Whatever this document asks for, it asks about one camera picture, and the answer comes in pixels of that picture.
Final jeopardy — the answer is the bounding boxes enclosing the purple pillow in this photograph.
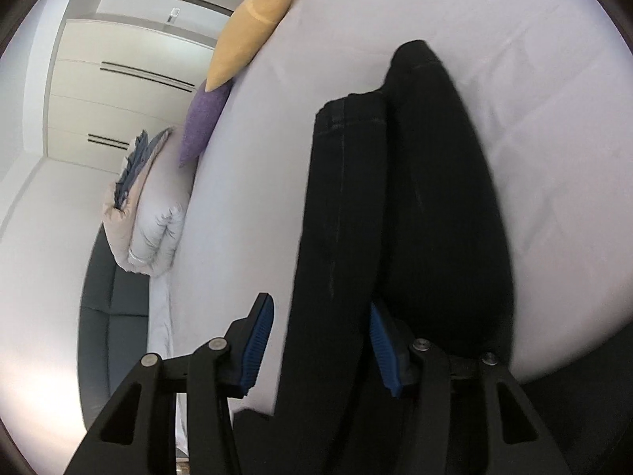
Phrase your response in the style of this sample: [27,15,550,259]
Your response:
[178,78,233,169]

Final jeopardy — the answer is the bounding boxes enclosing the yellow pillow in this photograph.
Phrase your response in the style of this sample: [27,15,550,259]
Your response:
[205,0,296,92]

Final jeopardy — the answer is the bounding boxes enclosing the bed with white sheet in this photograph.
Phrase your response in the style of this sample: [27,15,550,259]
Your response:
[146,0,630,456]

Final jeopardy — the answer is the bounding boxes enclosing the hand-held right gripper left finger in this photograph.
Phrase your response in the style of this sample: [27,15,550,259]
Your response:
[64,293,275,475]

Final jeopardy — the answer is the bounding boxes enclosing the cream wardrobe with black handles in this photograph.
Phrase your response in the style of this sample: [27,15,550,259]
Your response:
[42,17,218,171]

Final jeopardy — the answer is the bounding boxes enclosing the black denim pants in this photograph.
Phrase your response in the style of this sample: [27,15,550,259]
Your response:
[232,40,517,475]

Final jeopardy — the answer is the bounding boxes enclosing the dark grey padded headboard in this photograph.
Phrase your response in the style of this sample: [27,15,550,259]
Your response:
[76,230,152,436]

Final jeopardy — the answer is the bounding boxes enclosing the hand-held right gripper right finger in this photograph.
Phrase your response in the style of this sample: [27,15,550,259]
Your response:
[368,301,572,475]

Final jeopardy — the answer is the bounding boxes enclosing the folded beige duvet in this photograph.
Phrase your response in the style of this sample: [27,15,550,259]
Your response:
[101,127,193,278]

